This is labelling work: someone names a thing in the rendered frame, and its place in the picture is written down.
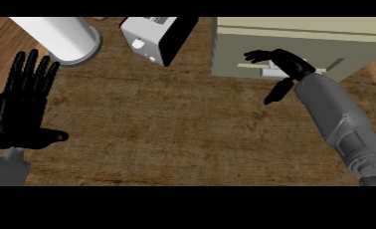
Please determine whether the pale drawer handle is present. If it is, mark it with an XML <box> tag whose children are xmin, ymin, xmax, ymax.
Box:
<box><xmin>236</xmin><ymin>61</ymin><xmax>329</xmax><ymax>78</ymax></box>

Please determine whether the white cylindrical cup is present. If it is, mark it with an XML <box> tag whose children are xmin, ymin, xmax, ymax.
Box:
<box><xmin>7</xmin><ymin>17</ymin><xmax>105</xmax><ymax>68</ymax></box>

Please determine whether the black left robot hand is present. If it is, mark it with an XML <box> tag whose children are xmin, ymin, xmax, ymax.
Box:
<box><xmin>0</xmin><ymin>48</ymin><xmax>71</xmax><ymax>150</ymax></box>

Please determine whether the white and black appliance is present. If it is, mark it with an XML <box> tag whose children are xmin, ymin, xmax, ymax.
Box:
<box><xmin>119</xmin><ymin>17</ymin><xmax>199</xmax><ymax>68</ymax></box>

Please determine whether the olive green drawer cabinet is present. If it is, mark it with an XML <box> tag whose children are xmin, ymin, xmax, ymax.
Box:
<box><xmin>209</xmin><ymin>17</ymin><xmax>376</xmax><ymax>83</ymax></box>

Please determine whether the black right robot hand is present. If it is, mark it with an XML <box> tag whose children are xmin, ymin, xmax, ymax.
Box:
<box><xmin>242</xmin><ymin>48</ymin><xmax>317</xmax><ymax>107</ymax></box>

